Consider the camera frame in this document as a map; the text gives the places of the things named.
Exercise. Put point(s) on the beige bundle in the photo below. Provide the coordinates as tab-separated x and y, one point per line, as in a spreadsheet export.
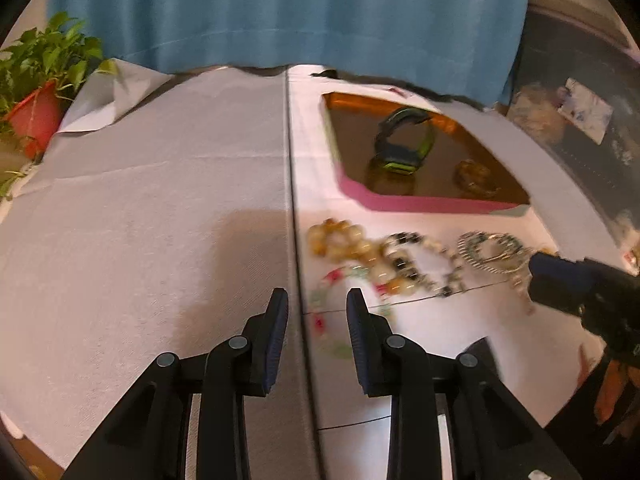
535	110

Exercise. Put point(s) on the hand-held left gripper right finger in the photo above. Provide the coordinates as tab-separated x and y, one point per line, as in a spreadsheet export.
356	340

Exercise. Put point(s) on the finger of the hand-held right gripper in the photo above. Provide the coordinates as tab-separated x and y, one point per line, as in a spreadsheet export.
552	294
555	266

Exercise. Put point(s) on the grey tablecloth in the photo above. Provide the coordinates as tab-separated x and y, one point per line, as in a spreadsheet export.
150	210

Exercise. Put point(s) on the pink jewelry tray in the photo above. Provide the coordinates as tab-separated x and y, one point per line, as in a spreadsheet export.
360	160

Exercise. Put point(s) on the blue curtain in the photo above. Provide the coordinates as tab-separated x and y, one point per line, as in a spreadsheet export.
280	10

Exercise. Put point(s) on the white printed card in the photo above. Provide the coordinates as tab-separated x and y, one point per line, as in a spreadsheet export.
587	107

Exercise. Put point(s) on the potted green plant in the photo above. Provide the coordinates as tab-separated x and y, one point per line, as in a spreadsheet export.
40	110

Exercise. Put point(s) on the black green wristwatch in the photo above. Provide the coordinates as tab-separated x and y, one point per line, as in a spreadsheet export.
397	160

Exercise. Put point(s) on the person's right hand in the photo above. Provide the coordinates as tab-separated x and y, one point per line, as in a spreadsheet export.
612	387

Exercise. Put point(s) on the dark cabinet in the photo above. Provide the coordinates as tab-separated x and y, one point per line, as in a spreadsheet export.
575	185

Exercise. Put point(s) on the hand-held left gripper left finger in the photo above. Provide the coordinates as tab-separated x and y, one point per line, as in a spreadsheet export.
277	340

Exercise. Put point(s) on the white tablecloth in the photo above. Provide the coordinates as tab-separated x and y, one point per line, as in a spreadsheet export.
310	170

